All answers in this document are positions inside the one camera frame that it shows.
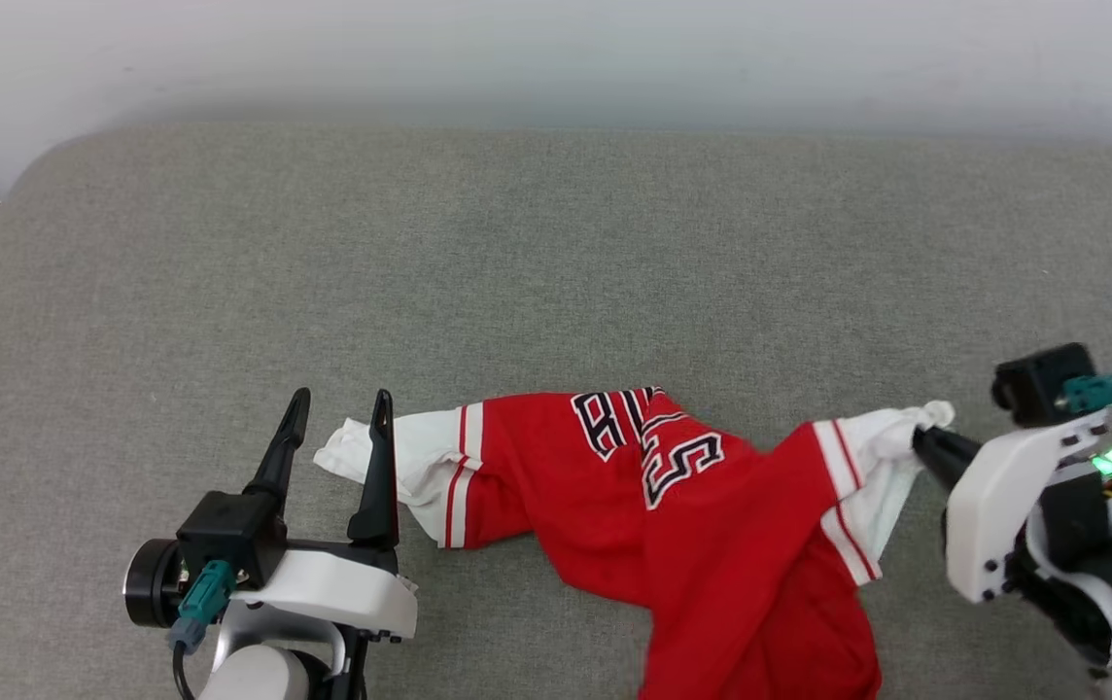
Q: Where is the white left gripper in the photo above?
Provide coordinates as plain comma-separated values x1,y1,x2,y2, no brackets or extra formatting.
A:
123,389,418,643

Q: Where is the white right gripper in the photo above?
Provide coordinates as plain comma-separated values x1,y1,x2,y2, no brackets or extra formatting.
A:
911,410,1111,604

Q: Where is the red and white basketball jersey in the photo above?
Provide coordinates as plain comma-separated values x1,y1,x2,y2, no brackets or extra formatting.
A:
313,386,956,700

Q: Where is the teal right camera connector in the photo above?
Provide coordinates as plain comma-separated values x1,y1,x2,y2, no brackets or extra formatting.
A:
1061,374,1112,414

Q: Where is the teal camera connector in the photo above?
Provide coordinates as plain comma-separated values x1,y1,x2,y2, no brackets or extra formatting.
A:
1061,374,1112,414
167,559,238,654

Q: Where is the teal left camera connector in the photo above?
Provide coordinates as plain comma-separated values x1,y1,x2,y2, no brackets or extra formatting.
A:
167,559,238,654

